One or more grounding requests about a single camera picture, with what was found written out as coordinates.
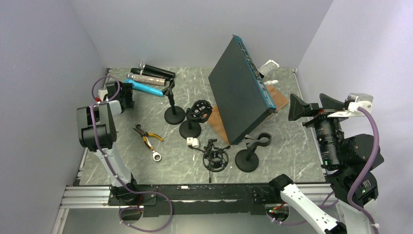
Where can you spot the silver ratchet wrench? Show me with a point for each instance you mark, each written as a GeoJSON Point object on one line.
{"type": "Point", "coordinates": [155, 155]}

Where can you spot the brown wooden board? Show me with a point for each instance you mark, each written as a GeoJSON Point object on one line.
{"type": "Point", "coordinates": [216, 123]}

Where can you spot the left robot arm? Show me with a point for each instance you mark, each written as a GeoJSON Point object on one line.
{"type": "Point", "coordinates": [97, 133]}

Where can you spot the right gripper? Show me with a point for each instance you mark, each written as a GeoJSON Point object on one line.
{"type": "Point", "coordinates": [298, 107]}

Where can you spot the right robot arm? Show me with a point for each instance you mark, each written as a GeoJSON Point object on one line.
{"type": "Point", "coordinates": [348, 161]}

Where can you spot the black silver-mesh microphone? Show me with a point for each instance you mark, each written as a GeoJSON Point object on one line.
{"type": "Point", "coordinates": [156, 70]}

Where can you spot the white pvc elbow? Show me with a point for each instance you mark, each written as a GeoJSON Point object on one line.
{"type": "Point", "coordinates": [193, 142]}

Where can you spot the black foam-head microphone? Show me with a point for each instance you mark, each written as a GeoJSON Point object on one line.
{"type": "Point", "coordinates": [139, 71]}

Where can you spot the round base clip stand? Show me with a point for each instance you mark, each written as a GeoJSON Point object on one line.
{"type": "Point", "coordinates": [174, 115]}

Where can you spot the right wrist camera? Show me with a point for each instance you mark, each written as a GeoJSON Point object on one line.
{"type": "Point", "coordinates": [356, 101]}

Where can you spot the blue mic clip stand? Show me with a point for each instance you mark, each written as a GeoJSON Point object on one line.
{"type": "Point", "coordinates": [247, 160]}

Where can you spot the yellow handled pliers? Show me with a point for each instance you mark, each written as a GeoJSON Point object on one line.
{"type": "Point", "coordinates": [142, 133]}

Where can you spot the tripod shock mount stand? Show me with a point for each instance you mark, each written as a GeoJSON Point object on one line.
{"type": "Point", "coordinates": [214, 159]}

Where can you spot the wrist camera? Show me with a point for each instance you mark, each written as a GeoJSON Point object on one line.
{"type": "Point", "coordinates": [356, 101]}
{"type": "Point", "coordinates": [102, 95]}

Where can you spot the round base shock mount stand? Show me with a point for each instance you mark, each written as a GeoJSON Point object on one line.
{"type": "Point", "coordinates": [197, 114]}

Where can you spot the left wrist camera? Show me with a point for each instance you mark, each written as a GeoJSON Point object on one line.
{"type": "Point", "coordinates": [102, 95]}

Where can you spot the white plastic bracket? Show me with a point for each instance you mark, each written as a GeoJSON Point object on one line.
{"type": "Point", "coordinates": [266, 68]}

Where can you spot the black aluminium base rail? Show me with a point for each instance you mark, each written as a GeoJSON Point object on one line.
{"type": "Point", "coordinates": [184, 199]}

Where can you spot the black network switch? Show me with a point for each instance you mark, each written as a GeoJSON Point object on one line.
{"type": "Point", "coordinates": [242, 98]}

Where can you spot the blue microphone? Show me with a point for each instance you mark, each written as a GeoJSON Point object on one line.
{"type": "Point", "coordinates": [144, 88]}

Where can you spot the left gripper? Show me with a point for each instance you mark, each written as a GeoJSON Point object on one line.
{"type": "Point", "coordinates": [127, 88]}

